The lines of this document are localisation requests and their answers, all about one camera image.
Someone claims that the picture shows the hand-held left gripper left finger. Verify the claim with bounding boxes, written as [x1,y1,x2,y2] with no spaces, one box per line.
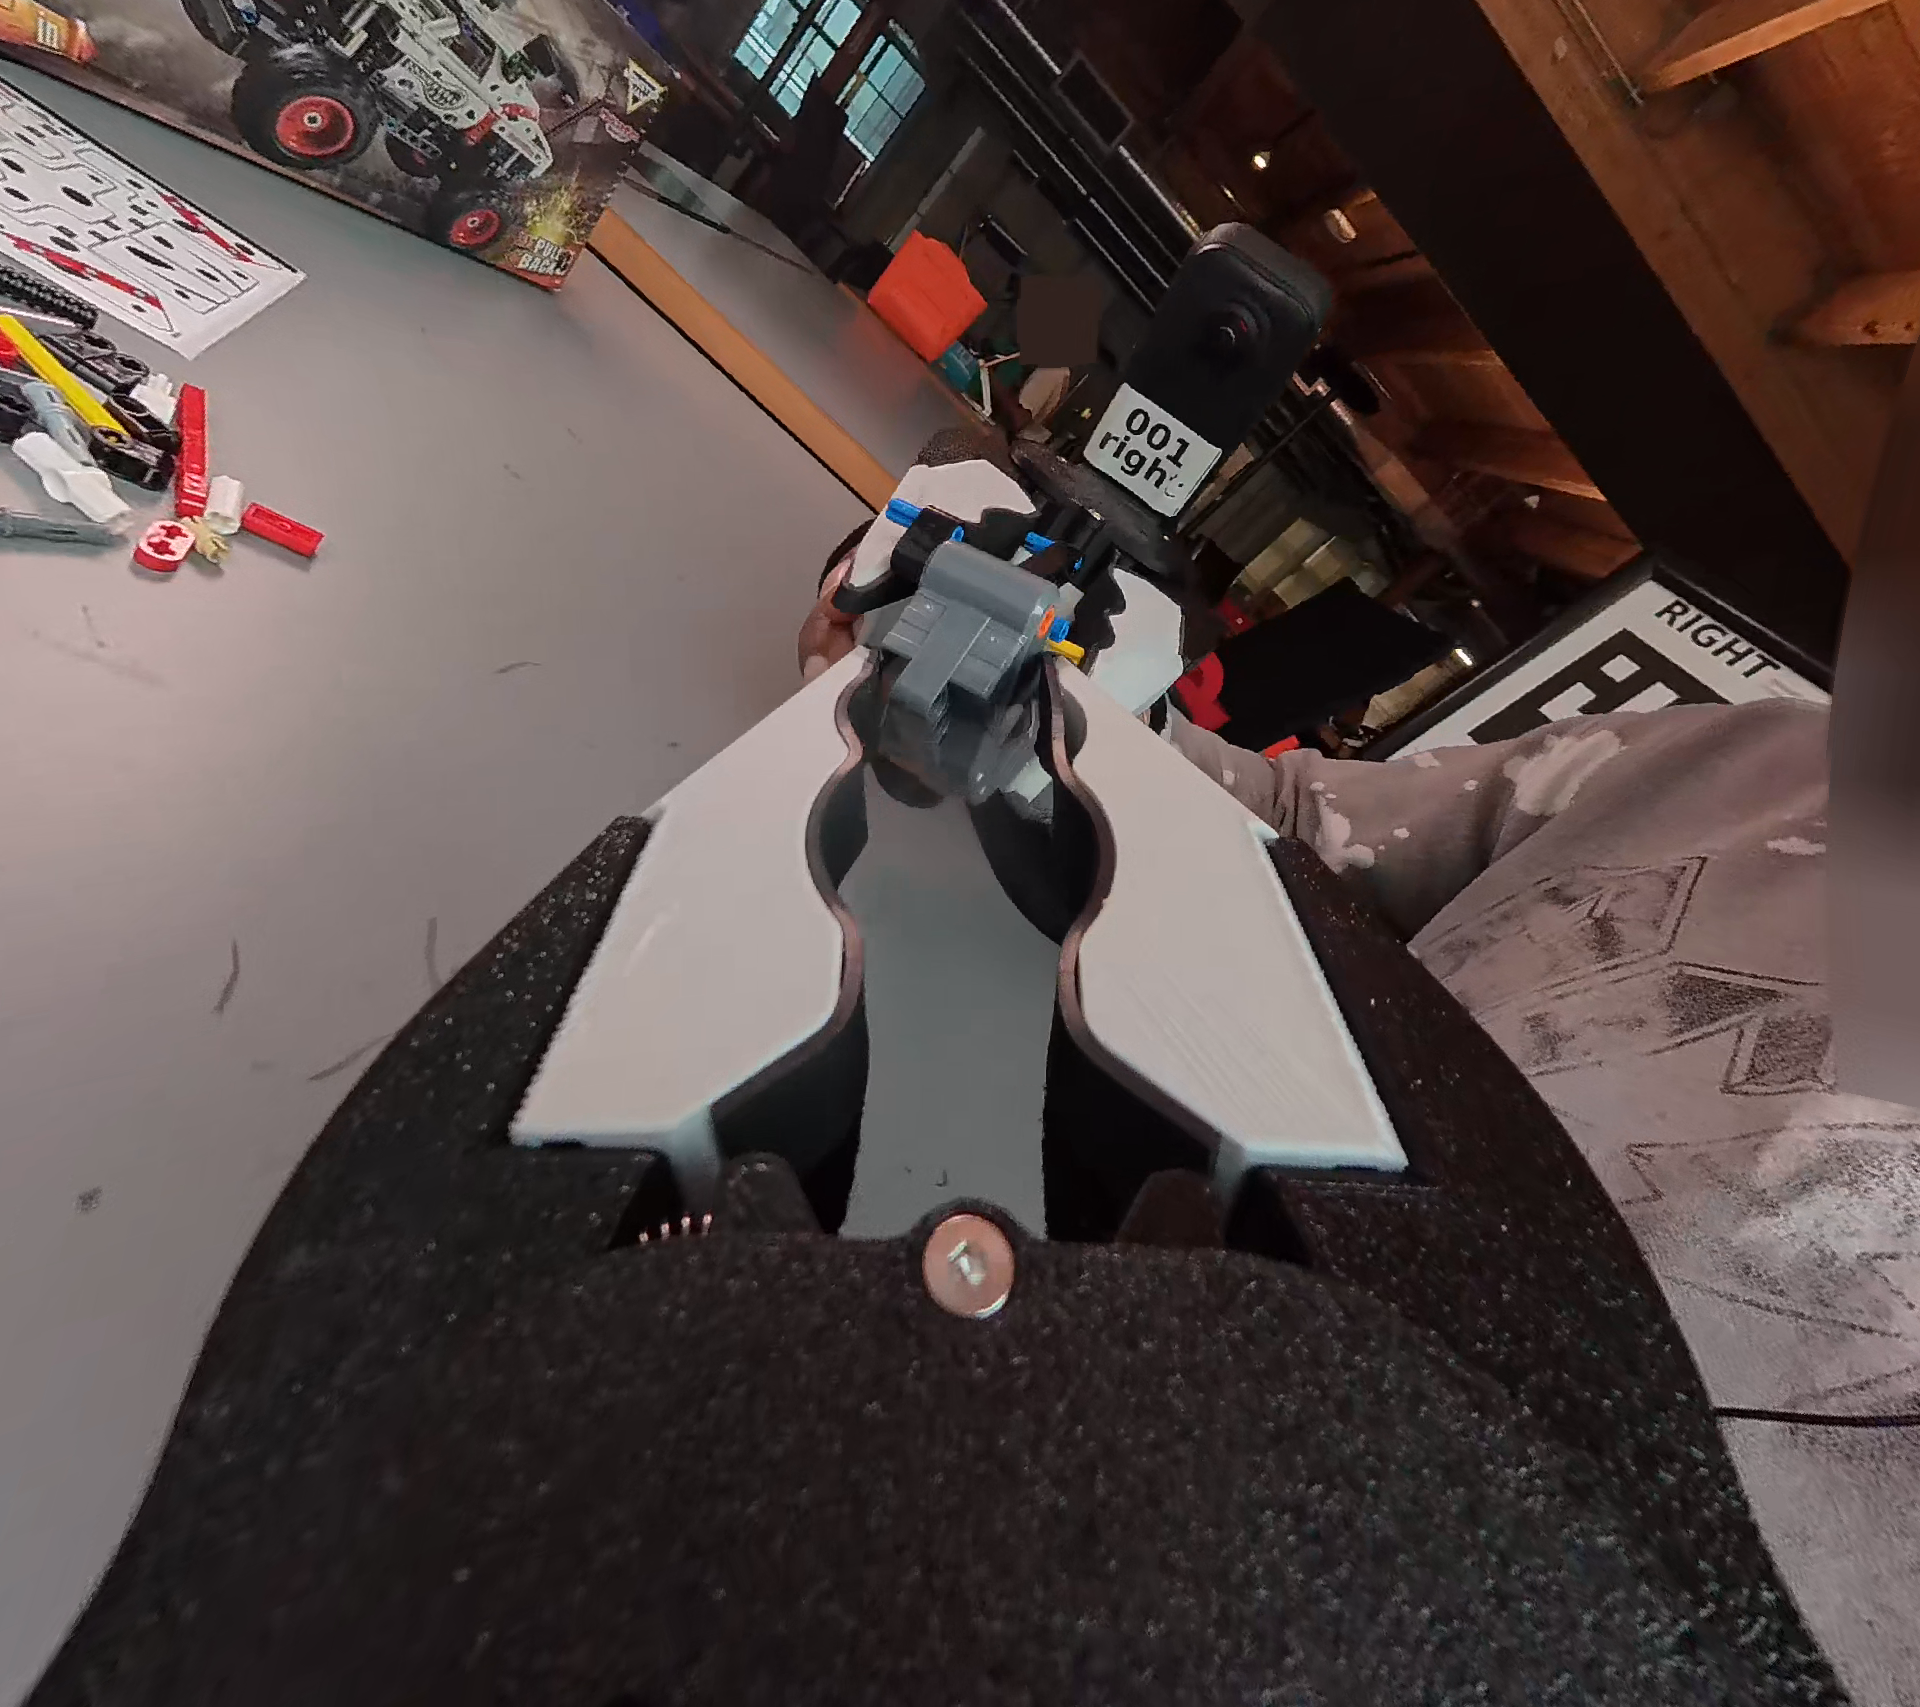
[506,653,894,1193]

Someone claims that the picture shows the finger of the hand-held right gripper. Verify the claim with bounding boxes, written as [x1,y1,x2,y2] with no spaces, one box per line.
[1071,559,1189,731]
[827,457,1032,613]

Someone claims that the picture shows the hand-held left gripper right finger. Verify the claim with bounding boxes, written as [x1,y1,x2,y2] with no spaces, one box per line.
[1045,669,1411,1209]

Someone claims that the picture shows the grey toy motor assembly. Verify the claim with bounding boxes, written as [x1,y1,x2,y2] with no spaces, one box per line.
[832,495,1099,815]

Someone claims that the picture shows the person's right forearm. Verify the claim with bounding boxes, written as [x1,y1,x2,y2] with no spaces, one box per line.
[1170,699,1832,943]

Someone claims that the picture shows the person's right hand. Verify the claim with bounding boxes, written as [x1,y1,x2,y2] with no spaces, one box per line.
[791,533,875,691]

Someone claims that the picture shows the orange storage bin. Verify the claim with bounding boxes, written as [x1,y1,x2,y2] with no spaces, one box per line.
[865,231,989,361]

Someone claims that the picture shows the framed black white sign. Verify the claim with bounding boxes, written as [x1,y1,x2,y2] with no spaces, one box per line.
[1372,551,1835,763]

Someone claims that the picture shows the window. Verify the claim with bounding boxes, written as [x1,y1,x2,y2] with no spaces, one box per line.
[731,0,927,163]

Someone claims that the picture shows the toy truck set box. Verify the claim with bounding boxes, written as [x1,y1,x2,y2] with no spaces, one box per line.
[0,0,671,293]

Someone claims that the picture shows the pile of mixed toy bricks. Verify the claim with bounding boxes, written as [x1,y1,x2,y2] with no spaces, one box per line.
[0,267,323,575]

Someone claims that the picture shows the white sticker sheet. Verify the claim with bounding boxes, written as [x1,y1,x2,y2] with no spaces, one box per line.
[0,79,305,359]

